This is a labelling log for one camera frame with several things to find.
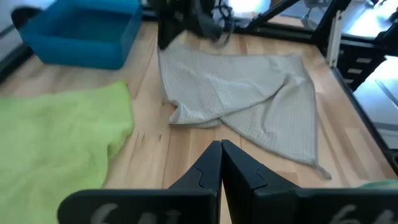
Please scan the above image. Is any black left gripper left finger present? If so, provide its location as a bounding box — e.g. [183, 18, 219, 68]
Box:
[57, 139, 223, 224]

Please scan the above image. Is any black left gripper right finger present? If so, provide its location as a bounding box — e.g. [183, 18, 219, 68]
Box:
[220, 139, 398, 224]

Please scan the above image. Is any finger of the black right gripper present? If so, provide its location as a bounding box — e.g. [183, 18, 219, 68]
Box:
[157, 12, 188, 50]

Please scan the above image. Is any grey waffle microfiber towel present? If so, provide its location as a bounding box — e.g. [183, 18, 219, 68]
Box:
[157, 40, 332, 180]

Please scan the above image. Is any lime green microfiber towel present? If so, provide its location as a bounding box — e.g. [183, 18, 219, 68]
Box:
[0, 80, 135, 224]

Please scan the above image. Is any teal plastic bin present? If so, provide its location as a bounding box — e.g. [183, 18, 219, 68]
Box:
[18, 0, 144, 71]

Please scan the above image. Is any pale green towel teal edge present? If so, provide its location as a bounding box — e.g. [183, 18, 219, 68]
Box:
[357, 179, 398, 190]

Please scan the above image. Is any black camera cable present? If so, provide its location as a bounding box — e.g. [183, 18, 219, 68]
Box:
[213, 0, 234, 48]

